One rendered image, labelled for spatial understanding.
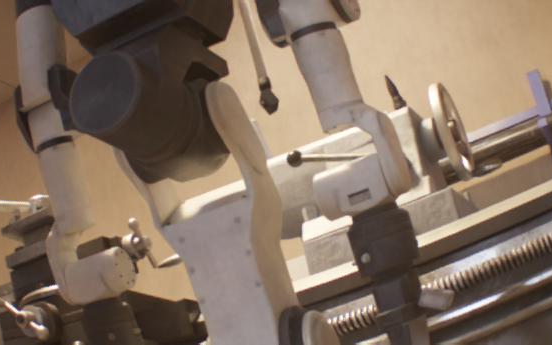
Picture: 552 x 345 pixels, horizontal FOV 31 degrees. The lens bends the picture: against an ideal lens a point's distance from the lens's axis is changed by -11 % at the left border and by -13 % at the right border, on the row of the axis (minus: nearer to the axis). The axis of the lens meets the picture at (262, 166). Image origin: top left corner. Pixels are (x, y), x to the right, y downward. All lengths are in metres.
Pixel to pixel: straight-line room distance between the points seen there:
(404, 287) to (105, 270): 0.44
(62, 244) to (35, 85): 0.25
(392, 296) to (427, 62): 4.30
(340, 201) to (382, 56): 4.34
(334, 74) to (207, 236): 0.28
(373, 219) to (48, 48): 0.59
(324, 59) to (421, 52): 4.25
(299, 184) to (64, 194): 0.83
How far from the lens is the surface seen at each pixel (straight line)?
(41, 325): 2.14
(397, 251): 1.40
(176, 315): 2.19
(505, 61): 5.54
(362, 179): 1.41
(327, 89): 1.43
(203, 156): 1.48
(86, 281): 1.58
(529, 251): 1.88
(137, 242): 2.21
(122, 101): 1.33
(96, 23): 1.48
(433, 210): 2.12
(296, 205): 2.31
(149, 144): 1.39
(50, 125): 1.62
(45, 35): 1.68
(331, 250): 2.18
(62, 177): 1.60
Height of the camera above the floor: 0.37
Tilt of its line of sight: 19 degrees up
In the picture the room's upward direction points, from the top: 14 degrees counter-clockwise
